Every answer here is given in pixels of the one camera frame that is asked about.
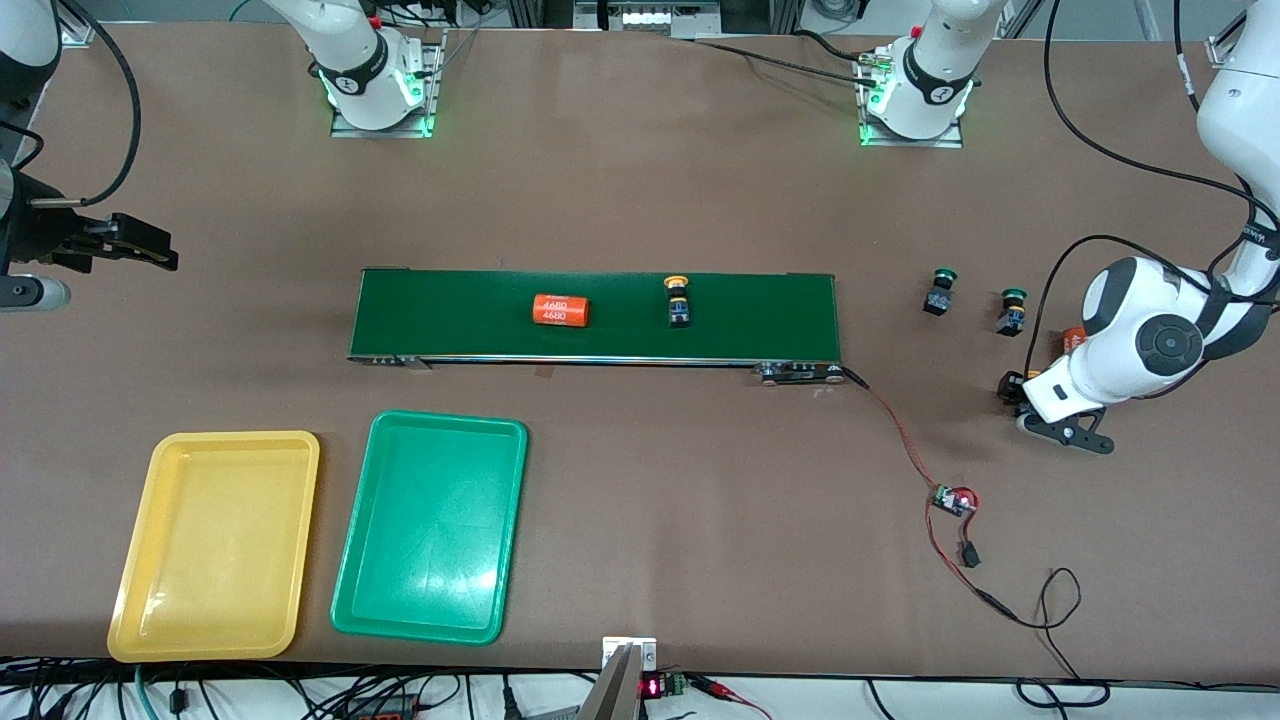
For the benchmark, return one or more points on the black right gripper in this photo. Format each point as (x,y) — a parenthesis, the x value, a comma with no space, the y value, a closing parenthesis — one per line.
(42,237)

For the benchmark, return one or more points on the green capped push button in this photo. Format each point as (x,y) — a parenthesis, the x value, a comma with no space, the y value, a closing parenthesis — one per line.
(1011,318)
(940,297)

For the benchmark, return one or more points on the orange cylinder printed 4680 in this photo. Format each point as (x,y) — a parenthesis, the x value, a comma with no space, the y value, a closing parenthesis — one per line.
(1072,342)
(560,310)

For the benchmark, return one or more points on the small motor controller board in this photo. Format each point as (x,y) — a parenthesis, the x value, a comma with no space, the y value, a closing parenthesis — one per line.
(955,500)

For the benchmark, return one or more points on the small black plug connector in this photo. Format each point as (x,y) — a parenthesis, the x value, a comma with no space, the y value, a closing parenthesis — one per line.
(969,555)

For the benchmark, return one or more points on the aluminium extrusion profile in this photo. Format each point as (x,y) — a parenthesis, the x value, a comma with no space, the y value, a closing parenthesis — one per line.
(80,32)

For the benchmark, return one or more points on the green conveyor belt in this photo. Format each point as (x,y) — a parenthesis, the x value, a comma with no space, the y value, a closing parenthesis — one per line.
(760,315)

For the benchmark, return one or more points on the yellow plastic tray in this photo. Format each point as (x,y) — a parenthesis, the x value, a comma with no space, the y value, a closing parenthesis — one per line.
(215,550)

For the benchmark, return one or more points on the red clip lead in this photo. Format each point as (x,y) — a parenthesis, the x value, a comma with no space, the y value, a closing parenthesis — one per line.
(715,686)

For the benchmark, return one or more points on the green plastic tray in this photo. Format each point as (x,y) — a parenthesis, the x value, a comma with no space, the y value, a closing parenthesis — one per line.
(430,530)

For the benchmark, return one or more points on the red LED display module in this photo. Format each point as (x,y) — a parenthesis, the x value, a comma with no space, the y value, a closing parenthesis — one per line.
(655,687)

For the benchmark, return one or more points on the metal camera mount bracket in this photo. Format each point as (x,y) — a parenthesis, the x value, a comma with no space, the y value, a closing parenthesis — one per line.
(615,690)

